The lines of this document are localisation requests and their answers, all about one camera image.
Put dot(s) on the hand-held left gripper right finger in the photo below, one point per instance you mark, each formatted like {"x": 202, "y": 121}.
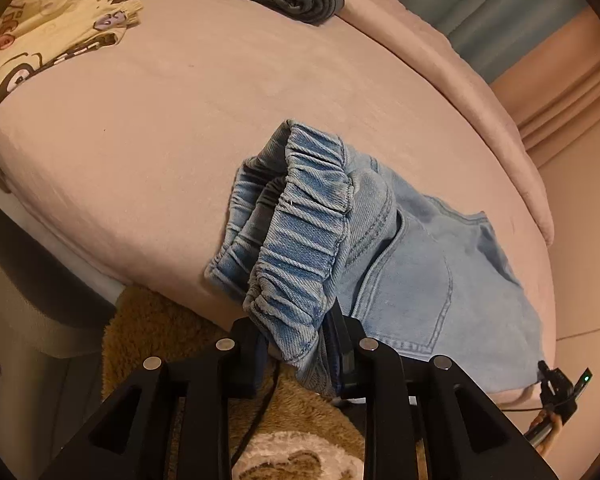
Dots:
{"x": 336, "y": 355}

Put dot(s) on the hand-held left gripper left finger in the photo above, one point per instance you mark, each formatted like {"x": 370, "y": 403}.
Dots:
{"x": 247, "y": 360}

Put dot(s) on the light blue denim pants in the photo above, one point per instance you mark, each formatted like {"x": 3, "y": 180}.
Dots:
{"x": 405, "y": 270}

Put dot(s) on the person's right hand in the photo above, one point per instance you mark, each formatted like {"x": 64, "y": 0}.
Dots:
{"x": 555, "y": 430}

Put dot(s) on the brown fuzzy rug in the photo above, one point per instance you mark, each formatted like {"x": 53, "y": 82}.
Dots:
{"x": 155, "y": 330}

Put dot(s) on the bed with pink sheet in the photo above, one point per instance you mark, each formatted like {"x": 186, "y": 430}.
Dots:
{"x": 155, "y": 135}

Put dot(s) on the pink curtain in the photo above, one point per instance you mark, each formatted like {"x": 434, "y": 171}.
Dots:
{"x": 570, "y": 95}

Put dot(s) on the pink duvet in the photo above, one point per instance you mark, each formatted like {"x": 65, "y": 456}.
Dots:
{"x": 455, "y": 75}

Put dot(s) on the blue curtain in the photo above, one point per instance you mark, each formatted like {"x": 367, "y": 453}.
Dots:
{"x": 490, "y": 15}

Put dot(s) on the yellow printed cloth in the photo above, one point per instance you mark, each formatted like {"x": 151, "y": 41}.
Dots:
{"x": 45, "y": 35}

